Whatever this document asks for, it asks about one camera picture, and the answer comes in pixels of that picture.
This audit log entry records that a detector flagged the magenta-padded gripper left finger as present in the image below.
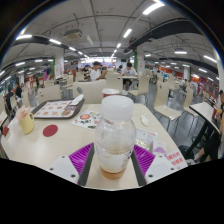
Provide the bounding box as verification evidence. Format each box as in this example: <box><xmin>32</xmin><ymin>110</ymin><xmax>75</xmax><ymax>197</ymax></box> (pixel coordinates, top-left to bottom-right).
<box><xmin>48</xmin><ymin>142</ymin><xmax>97</xmax><ymax>187</ymax></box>

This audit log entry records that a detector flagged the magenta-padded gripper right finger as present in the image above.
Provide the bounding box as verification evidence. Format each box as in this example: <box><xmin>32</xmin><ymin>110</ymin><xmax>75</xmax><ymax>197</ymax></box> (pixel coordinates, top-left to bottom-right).
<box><xmin>130</xmin><ymin>143</ymin><xmax>178</xmax><ymax>187</ymax></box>

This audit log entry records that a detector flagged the clear white-capped drink bottle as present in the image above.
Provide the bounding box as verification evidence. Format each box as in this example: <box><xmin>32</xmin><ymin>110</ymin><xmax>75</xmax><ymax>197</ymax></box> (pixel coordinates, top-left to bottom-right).
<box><xmin>94</xmin><ymin>95</ymin><xmax>137</xmax><ymax>181</ymax></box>

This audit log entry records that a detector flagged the white red-lettered table sticker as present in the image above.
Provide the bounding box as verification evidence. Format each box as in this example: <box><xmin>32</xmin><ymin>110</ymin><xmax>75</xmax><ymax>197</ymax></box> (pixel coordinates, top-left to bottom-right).
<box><xmin>164</xmin><ymin>150</ymin><xmax>188</xmax><ymax>171</ymax></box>

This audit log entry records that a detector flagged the clear plastic packet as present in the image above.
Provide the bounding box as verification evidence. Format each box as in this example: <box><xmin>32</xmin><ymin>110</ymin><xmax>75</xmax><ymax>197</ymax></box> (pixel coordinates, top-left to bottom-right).
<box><xmin>134</xmin><ymin>128</ymin><xmax>159</xmax><ymax>153</ymax></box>

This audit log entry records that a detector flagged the flat round red coaster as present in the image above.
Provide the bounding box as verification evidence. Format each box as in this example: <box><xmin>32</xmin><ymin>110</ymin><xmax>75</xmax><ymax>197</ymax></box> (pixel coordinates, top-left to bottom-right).
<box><xmin>42</xmin><ymin>124</ymin><xmax>59</xmax><ymax>138</ymax></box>

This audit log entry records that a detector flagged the small white sachet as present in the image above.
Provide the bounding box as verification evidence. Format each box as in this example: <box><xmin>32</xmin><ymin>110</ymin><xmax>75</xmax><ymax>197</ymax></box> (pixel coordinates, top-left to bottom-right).
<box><xmin>139</xmin><ymin>113</ymin><xmax>150</xmax><ymax>127</ymax></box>

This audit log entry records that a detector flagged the white leaflet with printed pictures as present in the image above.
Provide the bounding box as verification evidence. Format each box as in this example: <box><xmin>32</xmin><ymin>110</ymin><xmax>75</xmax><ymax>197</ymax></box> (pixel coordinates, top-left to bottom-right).
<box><xmin>71</xmin><ymin>109</ymin><xmax>103</xmax><ymax>130</ymax></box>

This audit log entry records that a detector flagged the yellow mug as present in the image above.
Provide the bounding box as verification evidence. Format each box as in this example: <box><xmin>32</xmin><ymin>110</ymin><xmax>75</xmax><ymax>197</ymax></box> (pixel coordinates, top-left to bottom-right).
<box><xmin>15</xmin><ymin>105</ymin><xmax>36</xmax><ymax>135</ymax></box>

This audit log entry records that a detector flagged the dark tray with paper liner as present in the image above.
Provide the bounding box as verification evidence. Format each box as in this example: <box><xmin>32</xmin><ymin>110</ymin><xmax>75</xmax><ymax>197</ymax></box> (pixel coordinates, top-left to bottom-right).
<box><xmin>31</xmin><ymin>98</ymin><xmax>86</xmax><ymax>120</ymax></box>

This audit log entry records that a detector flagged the person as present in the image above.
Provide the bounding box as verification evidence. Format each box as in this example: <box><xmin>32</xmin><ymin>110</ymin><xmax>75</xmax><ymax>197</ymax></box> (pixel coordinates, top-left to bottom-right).
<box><xmin>42</xmin><ymin>63</ymin><xmax>53</xmax><ymax>82</ymax></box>
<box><xmin>122</xmin><ymin>61</ymin><xmax>139</xmax><ymax>91</ymax></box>
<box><xmin>194</xmin><ymin>89</ymin><xmax>224</xmax><ymax>163</ymax></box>
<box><xmin>89</xmin><ymin>60</ymin><xmax>108</xmax><ymax>82</ymax></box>
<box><xmin>3</xmin><ymin>82</ymin><xmax>23</xmax><ymax>116</ymax></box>

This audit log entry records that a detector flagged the crumpled white napkin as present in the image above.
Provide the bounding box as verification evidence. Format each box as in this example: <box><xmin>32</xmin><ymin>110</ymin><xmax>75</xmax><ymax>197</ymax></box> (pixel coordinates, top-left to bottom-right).
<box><xmin>69</xmin><ymin>94</ymin><xmax>85</xmax><ymax>106</ymax></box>

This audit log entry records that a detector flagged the small red packet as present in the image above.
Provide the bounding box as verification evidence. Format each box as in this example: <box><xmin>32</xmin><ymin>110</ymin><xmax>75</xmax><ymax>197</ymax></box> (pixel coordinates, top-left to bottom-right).
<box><xmin>1</xmin><ymin>124</ymin><xmax>10</xmax><ymax>137</ymax></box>

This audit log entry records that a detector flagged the neighbouring white black-edged table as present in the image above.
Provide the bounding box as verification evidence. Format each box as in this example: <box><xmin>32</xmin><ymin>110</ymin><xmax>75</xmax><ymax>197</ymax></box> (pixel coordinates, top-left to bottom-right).
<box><xmin>189</xmin><ymin>101</ymin><xmax>221</xmax><ymax>158</ymax></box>

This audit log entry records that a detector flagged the beige chair with round hole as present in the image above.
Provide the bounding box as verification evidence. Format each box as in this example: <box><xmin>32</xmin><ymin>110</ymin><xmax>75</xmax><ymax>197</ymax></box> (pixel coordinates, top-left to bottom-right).
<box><xmin>72</xmin><ymin>79</ymin><xmax>108</xmax><ymax>104</ymax></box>
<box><xmin>37</xmin><ymin>84</ymin><xmax>63</xmax><ymax>105</ymax></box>

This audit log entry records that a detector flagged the group of far beige chairs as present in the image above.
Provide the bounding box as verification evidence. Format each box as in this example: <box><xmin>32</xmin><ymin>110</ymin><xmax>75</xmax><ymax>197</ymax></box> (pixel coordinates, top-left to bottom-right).
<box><xmin>66</xmin><ymin>71</ymin><xmax>201</xmax><ymax>116</ymax></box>

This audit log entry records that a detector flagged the ceiling air conditioner unit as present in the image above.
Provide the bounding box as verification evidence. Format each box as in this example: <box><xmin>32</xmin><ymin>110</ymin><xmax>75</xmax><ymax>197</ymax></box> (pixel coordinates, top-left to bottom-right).
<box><xmin>63</xmin><ymin>29</ymin><xmax>84</xmax><ymax>41</ymax></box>

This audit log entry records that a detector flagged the group of ceiling lights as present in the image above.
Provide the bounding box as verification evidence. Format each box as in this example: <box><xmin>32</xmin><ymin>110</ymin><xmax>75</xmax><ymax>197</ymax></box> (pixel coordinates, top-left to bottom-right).
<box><xmin>0</xmin><ymin>1</ymin><xmax>219</xmax><ymax>83</ymax></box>

